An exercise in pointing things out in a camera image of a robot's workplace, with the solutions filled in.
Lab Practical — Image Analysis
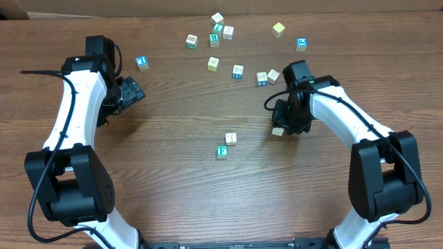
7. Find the yellow top block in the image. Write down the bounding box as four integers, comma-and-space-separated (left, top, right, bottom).
272, 22, 285, 38

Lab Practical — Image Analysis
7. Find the blue top letter block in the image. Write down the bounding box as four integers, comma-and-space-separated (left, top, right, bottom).
136, 55, 150, 71

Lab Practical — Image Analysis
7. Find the green R letter block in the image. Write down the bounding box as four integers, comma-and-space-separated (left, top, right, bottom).
208, 33, 219, 48

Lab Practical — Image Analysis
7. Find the top plain wooden block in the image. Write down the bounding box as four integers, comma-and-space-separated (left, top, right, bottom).
211, 12, 224, 24

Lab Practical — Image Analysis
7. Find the wooden X block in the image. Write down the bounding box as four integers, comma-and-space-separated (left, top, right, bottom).
222, 26, 234, 40

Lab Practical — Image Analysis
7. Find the yellow side wooden block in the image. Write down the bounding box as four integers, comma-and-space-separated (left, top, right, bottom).
207, 57, 219, 72

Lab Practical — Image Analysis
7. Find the green F letter block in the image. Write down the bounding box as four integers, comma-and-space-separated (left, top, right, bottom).
217, 145, 228, 159

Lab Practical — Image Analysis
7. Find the green side B block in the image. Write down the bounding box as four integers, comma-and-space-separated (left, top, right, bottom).
186, 34, 198, 50

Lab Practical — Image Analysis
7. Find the blue side wooden block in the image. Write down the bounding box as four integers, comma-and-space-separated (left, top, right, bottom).
232, 64, 244, 80

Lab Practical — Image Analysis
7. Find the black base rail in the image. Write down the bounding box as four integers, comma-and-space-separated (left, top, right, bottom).
145, 238, 327, 249

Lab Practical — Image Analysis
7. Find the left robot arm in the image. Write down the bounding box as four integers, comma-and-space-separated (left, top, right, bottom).
24, 35, 148, 248

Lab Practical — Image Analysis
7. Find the green L letter block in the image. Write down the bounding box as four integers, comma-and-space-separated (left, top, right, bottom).
212, 23, 224, 36

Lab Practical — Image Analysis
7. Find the black cable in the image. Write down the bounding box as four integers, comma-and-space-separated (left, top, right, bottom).
20, 43, 124, 249
263, 88, 433, 249

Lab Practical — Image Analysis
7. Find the cardboard strip at back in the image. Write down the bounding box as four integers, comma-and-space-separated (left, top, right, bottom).
1, 0, 442, 19

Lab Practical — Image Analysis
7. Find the right black cable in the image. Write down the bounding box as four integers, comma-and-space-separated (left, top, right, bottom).
263, 88, 433, 249

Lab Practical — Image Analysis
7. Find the plain wooden picture block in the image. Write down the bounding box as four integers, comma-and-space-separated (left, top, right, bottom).
225, 133, 237, 146

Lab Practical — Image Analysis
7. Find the plain tilted wooden block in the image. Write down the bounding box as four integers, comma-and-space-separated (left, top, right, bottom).
267, 69, 280, 85

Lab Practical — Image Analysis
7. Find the left black cable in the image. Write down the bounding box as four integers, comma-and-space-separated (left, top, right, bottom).
20, 43, 124, 249

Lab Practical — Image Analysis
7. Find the blue P letter block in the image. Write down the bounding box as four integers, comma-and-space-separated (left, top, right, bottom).
296, 37, 307, 52

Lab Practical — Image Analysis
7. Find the blue bottom wooden block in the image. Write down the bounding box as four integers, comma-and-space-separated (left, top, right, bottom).
256, 72, 268, 86

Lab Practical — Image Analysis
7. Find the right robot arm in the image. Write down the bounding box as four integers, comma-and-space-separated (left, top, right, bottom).
271, 60, 430, 248

